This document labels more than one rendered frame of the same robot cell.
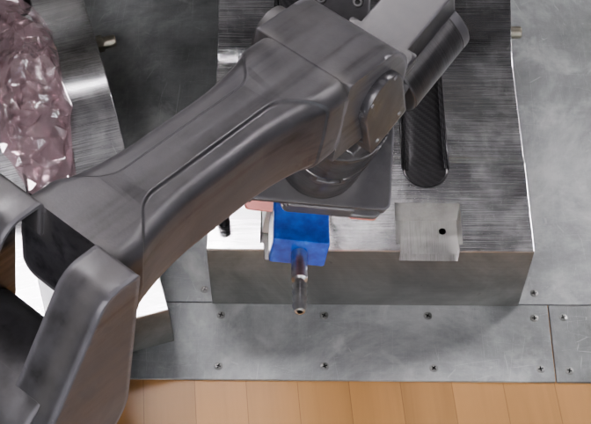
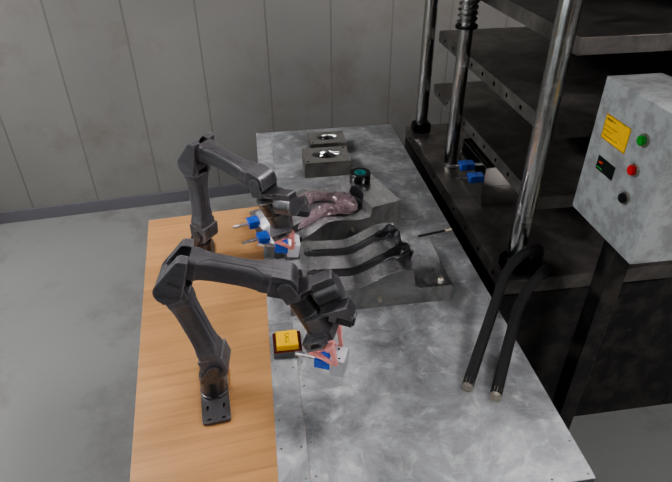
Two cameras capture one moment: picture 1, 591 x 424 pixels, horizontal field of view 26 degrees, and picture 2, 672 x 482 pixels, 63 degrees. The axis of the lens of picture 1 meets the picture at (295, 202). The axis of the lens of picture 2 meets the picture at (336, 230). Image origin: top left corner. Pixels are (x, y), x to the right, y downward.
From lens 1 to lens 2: 1.52 m
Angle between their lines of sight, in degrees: 58
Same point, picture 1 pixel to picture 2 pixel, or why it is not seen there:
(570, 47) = (389, 323)
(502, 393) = (264, 315)
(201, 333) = not seen: hidden behind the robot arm
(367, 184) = (275, 231)
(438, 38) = (283, 202)
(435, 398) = (262, 303)
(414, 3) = (285, 192)
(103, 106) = (322, 223)
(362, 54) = (256, 174)
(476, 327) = (283, 308)
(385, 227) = not seen: hidden behind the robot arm
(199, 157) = (222, 154)
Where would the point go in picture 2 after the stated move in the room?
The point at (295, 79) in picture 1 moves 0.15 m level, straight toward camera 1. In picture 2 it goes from (246, 165) to (192, 170)
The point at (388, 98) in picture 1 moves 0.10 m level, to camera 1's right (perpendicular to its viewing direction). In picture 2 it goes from (254, 186) to (255, 204)
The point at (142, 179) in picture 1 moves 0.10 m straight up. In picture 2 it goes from (216, 148) to (211, 115)
